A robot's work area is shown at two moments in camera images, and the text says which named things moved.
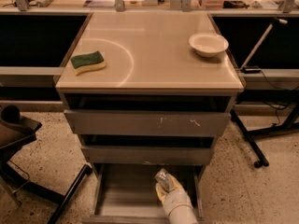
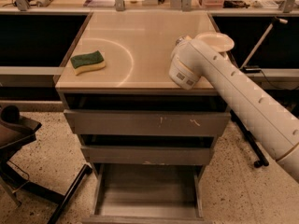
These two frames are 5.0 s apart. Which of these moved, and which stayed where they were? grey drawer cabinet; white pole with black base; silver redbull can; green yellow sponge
Moved: silver redbull can
Stayed: white pole with black base; grey drawer cabinet; green yellow sponge
